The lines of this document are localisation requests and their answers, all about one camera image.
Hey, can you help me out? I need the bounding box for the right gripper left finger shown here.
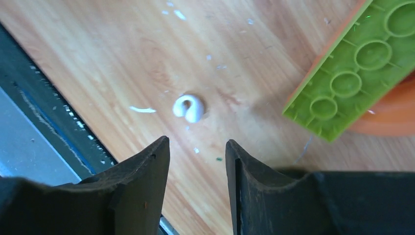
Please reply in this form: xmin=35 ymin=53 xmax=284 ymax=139
xmin=0 ymin=136 xmax=170 ymax=235

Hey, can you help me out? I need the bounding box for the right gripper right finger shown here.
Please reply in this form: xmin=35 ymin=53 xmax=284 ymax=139
xmin=225 ymin=140 xmax=415 ymax=235

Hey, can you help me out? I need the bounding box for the white earbud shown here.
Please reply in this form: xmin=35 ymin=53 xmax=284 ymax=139
xmin=172 ymin=94 xmax=205 ymax=123

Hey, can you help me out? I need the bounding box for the orange toy piece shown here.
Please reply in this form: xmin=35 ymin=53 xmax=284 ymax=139
xmin=287 ymin=0 xmax=415 ymax=137

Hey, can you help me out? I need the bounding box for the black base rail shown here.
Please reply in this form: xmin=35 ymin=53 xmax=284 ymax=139
xmin=0 ymin=25 xmax=118 ymax=180

